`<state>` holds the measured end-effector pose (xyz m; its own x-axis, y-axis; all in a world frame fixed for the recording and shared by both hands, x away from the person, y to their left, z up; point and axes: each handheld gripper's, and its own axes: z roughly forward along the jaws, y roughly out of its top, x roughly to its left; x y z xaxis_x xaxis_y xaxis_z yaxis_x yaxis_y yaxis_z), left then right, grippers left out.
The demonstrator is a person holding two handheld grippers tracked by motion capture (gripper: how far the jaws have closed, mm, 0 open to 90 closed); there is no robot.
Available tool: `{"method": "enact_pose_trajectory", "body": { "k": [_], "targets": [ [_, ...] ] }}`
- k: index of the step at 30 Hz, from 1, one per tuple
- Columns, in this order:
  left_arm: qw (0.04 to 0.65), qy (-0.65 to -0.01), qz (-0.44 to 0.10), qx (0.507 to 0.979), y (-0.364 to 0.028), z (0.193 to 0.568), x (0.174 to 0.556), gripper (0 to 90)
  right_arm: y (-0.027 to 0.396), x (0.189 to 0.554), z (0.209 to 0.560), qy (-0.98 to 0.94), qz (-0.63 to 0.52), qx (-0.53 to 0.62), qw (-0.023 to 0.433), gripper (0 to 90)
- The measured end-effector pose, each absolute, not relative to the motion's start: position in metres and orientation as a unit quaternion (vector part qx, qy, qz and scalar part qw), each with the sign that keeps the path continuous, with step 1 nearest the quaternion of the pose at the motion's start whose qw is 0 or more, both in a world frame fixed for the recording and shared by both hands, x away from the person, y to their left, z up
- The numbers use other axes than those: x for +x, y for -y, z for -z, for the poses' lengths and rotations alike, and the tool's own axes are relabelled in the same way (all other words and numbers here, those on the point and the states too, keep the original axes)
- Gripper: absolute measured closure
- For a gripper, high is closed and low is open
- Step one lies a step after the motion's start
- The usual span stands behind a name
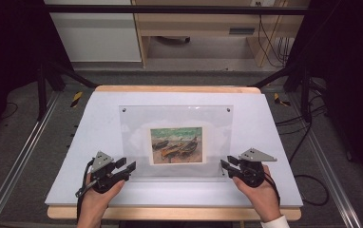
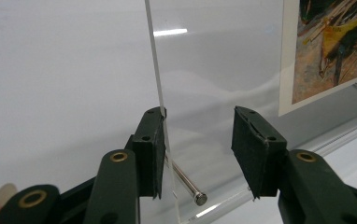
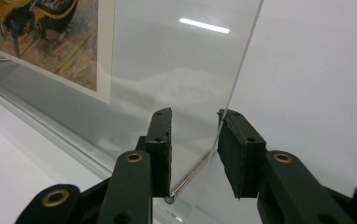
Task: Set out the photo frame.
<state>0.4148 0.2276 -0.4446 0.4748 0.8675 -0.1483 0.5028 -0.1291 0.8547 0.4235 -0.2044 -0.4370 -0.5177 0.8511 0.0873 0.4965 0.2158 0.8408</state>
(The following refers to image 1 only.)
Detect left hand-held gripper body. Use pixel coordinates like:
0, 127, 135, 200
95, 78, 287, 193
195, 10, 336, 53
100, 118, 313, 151
90, 150, 121, 195

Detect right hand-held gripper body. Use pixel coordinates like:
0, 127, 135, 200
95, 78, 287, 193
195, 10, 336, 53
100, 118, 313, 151
238, 147, 278, 188

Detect boat painting print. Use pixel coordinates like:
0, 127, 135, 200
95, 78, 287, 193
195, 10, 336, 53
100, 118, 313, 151
146, 125, 208, 166

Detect clear acrylic photo frame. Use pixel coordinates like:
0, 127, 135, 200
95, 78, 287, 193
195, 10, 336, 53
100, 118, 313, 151
118, 104, 235, 183

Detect person's right hand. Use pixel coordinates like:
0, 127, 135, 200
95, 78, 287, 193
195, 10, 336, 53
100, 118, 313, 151
232, 164, 282, 223

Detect person's left hand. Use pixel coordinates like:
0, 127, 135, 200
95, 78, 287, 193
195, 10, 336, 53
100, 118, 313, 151
76, 172, 126, 223

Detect white table board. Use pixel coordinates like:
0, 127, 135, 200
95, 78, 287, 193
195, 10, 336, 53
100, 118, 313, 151
44, 90, 304, 208

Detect wooden table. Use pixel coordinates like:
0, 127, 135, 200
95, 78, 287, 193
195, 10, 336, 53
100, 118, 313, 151
47, 85, 303, 222

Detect black yellow floor tape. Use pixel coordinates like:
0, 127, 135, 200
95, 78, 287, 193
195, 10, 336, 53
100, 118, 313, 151
69, 90, 85, 109
273, 92, 292, 107

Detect black metal stand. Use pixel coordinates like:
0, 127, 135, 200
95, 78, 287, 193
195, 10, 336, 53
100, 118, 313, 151
36, 60, 99, 122
251, 60, 313, 124

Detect white cabinet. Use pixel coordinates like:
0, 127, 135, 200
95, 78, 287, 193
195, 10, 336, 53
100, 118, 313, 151
44, 0, 143, 63

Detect wooden desk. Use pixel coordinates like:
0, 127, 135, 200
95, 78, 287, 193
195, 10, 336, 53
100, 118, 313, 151
131, 0, 311, 68

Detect black curtain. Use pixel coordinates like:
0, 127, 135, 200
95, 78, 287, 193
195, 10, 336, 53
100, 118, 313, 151
0, 0, 73, 145
284, 0, 363, 186

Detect black metal crossbar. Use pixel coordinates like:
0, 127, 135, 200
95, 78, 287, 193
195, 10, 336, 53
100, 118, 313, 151
43, 4, 309, 16

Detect right hand-held gripper cable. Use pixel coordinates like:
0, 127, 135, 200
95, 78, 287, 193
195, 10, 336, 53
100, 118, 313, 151
262, 171, 281, 207

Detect hand-held gripper cable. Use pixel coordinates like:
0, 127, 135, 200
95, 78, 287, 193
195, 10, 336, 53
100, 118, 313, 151
262, 171, 281, 207
74, 159, 96, 222

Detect left hand-held gripper cable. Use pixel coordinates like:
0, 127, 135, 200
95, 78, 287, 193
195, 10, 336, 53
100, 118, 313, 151
74, 159, 96, 222

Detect black floor cable bundle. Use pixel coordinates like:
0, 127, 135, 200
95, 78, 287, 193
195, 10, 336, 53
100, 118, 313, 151
276, 93, 329, 165

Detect aluminium floor rail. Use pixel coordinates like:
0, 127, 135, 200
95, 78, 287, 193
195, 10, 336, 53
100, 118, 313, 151
288, 92, 363, 228
0, 90, 62, 228

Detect black looped floor cable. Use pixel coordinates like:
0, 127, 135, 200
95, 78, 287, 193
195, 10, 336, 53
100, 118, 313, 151
293, 173, 331, 207

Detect thin black floor cable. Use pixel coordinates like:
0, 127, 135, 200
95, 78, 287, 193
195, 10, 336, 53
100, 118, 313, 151
0, 101, 19, 121

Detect black hanging cables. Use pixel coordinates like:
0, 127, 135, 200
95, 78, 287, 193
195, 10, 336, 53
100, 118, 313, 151
257, 2, 291, 68

